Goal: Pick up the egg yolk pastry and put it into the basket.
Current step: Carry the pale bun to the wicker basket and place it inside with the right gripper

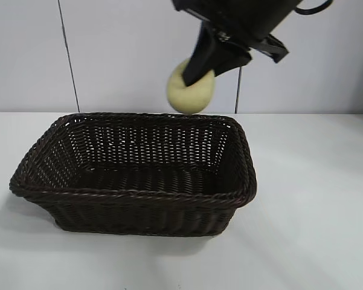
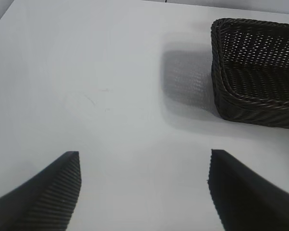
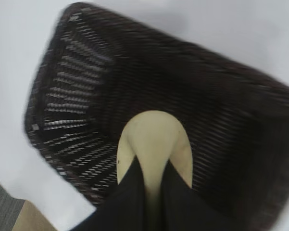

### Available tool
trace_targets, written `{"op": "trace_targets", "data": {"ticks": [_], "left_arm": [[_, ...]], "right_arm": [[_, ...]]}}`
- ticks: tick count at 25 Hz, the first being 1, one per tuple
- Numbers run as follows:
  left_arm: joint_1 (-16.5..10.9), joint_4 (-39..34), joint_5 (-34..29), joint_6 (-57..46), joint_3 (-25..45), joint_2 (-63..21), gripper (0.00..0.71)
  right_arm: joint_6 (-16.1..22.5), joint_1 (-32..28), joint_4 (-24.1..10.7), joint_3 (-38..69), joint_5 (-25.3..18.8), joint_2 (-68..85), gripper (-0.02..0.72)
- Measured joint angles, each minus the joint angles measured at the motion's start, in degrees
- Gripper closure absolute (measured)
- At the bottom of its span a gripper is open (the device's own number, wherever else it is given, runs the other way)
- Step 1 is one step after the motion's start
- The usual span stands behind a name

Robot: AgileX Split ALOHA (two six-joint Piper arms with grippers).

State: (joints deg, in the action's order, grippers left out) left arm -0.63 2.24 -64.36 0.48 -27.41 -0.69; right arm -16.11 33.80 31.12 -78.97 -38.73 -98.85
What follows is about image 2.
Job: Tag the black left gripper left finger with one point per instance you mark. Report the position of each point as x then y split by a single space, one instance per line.
38 207

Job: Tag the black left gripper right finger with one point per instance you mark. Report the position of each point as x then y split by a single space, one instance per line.
250 199

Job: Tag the dark brown wicker basket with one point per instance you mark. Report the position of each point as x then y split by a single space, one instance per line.
255 72

